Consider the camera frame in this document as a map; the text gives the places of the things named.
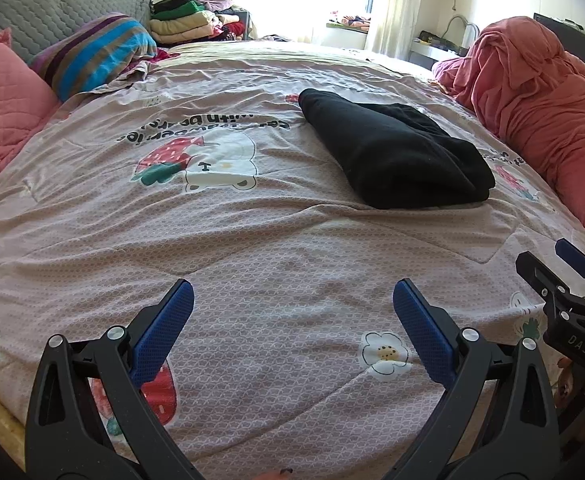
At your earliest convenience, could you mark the pile of folded clothes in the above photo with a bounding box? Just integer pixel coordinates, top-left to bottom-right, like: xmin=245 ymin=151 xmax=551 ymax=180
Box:
xmin=150 ymin=0 xmax=253 ymax=45

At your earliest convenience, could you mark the pink quilted pillow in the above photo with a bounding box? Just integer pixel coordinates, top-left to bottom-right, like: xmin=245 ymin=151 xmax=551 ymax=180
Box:
xmin=0 ymin=27 xmax=63 ymax=196

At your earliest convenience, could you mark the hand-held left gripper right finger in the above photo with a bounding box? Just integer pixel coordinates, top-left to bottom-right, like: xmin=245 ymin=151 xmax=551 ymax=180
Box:
xmin=387 ymin=280 xmax=558 ymax=480

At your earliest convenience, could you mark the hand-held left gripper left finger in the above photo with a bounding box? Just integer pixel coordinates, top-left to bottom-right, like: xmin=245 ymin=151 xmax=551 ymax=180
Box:
xmin=25 ymin=279 xmax=208 ymax=480

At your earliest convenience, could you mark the white desk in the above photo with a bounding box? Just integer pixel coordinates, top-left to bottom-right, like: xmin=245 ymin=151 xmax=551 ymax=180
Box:
xmin=409 ymin=30 xmax=470 ymax=68

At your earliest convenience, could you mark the printed pink bedspread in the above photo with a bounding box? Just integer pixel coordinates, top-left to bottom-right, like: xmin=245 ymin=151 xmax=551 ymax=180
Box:
xmin=0 ymin=40 xmax=585 ymax=476

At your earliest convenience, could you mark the striped pillow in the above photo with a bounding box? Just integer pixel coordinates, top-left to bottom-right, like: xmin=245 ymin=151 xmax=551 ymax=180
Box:
xmin=30 ymin=12 xmax=158 ymax=103

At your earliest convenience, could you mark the pink blanket heap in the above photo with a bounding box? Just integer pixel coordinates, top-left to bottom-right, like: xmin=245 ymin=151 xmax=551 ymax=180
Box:
xmin=432 ymin=16 xmax=585 ymax=238

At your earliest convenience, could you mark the white curtain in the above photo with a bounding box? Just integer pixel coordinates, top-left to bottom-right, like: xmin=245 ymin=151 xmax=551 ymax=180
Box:
xmin=365 ymin=0 xmax=428 ymax=56

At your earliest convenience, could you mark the black sweater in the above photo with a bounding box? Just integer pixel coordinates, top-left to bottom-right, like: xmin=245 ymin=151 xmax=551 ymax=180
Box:
xmin=298 ymin=88 xmax=496 ymax=210

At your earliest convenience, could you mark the grey quilted cushion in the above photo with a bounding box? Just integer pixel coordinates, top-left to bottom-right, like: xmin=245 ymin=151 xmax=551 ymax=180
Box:
xmin=0 ymin=0 xmax=156 ymax=63

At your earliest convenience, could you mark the black monitor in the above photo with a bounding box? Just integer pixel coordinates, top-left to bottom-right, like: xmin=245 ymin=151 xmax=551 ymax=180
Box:
xmin=533 ymin=12 xmax=585 ymax=73

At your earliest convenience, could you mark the person's left hand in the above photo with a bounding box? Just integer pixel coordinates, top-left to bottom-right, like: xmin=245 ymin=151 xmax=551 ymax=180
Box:
xmin=255 ymin=467 xmax=299 ymax=480

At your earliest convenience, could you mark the person's right hand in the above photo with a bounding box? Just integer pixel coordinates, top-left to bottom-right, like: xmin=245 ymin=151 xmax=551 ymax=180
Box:
xmin=555 ymin=355 xmax=585 ymax=406

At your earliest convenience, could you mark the colourful cloth heap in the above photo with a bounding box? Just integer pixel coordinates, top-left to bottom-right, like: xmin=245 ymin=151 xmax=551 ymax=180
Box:
xmin=326 ymin=10 xmax=373 ymax=28

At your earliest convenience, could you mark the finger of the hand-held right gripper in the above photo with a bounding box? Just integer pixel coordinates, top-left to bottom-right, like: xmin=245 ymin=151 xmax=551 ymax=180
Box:
xmin=515 ymin=251 xmax=573 ymax=311
xmin=555 ymin=239 xmax=585 ymax=301

